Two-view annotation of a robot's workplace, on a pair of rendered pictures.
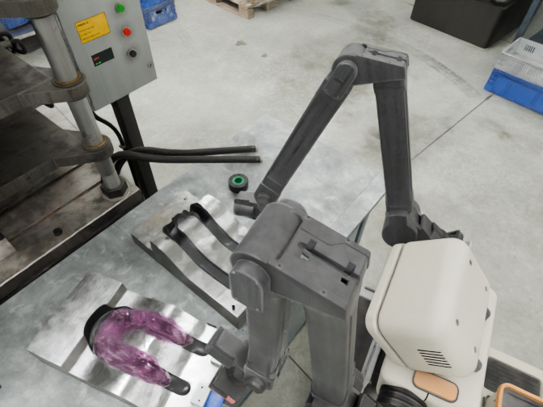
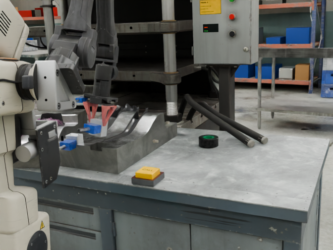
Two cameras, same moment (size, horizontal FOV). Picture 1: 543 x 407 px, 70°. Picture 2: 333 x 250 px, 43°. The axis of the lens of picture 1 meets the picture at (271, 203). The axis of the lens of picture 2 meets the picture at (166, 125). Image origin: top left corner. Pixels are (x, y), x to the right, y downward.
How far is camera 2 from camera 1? 1.65 m
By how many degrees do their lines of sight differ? 71
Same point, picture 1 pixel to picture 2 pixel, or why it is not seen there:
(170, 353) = not seen: hidden behind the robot
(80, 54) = (196, 20)
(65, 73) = (163, 14)
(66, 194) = not seen: hidden behind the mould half
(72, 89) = (160, 23)
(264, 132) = (298, 142)
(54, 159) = (150, 73)
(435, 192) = not seen: outside the picture
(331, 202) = (224, 179)
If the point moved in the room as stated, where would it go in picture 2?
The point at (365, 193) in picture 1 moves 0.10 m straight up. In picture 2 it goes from (258, 195) to (258, 162)
